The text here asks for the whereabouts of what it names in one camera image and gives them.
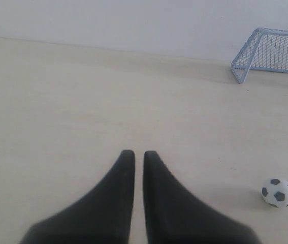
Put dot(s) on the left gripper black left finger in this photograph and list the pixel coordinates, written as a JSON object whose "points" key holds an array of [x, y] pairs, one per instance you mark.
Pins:
{"points": [[103, 215]]}

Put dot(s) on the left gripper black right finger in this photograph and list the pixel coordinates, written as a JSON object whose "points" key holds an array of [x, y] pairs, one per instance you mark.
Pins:
{"points": [[175, 215]]}

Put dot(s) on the black and white soccer ball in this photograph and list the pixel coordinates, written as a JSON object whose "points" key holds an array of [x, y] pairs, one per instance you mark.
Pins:
{"points": [[275, 192]]}

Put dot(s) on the white miniature soccer goal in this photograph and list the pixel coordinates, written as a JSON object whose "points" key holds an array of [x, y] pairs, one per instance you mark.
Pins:
{"points": [[265, 50]]}

